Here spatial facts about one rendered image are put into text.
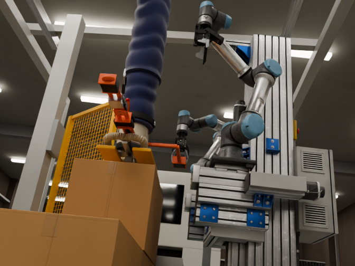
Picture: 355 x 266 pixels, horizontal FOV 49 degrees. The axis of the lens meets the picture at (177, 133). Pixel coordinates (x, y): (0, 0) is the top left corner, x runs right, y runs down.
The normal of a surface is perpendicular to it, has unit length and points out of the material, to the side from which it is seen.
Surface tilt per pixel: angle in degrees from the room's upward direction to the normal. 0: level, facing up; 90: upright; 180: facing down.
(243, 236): 90
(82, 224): 90
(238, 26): 180
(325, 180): 90
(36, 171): 90
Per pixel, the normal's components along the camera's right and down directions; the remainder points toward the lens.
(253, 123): 0.43, -0.22
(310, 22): -0.10, 0.90
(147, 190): -0.03, -0.43
